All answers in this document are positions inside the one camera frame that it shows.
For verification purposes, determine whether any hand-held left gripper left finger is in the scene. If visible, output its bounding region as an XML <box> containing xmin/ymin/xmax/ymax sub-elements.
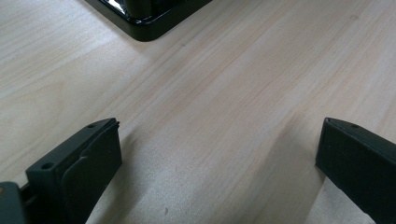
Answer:
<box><xmin>25</xmin><ymin>117</ymin><xmax>123</xmax><ymax>224</ymax></box>

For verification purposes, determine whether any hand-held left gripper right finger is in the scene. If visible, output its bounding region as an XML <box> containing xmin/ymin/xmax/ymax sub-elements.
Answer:
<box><xmin>315</xmin><ymin>117</ymin><xmax>396</xmax><ymax>224</ymax></box>

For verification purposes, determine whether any red and black shoe rack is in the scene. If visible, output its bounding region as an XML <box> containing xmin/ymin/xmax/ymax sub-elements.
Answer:
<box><xmin>83</xmin><ymin>0</ymin><xmax>215</xmax><ymax>43</ymax></box>

